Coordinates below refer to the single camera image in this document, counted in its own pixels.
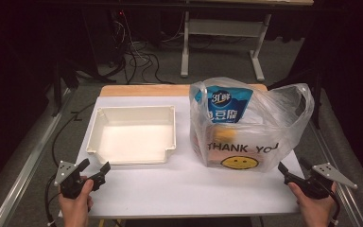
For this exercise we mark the black metal stand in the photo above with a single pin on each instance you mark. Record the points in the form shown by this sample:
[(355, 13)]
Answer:
[(58, 85), (316, 94)]

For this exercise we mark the aluminium rail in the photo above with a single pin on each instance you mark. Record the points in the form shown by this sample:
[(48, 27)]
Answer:
[(343, 195), (31, 160)]

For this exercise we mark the clear smiley plastic bag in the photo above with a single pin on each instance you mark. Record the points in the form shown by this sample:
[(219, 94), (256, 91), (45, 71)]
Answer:
[(274, 126)]

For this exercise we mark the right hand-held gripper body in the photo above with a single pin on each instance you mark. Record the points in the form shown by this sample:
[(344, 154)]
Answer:
[(324, 176)]

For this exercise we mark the person's left hand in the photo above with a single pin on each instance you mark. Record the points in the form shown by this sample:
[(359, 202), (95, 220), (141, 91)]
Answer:
[(75, 211)]

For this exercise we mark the blue snack pouch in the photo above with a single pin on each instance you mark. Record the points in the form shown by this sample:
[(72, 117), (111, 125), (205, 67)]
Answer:
[(223, 107)]

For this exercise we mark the white-frame desk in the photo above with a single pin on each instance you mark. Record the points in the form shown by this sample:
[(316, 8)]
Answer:
[(223, 28)]

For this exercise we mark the white plastic bin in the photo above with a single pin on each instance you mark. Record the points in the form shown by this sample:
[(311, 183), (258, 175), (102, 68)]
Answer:
[(132, 142)]

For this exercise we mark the person's right hand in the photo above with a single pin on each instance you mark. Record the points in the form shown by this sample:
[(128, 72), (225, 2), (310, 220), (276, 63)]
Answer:
[(316, 213)]

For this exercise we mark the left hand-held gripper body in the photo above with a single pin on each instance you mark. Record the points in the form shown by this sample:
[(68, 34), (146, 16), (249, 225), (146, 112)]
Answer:
[(67, 171)]

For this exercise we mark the white table mat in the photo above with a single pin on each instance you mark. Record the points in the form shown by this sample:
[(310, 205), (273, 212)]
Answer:
[(182, 192)]

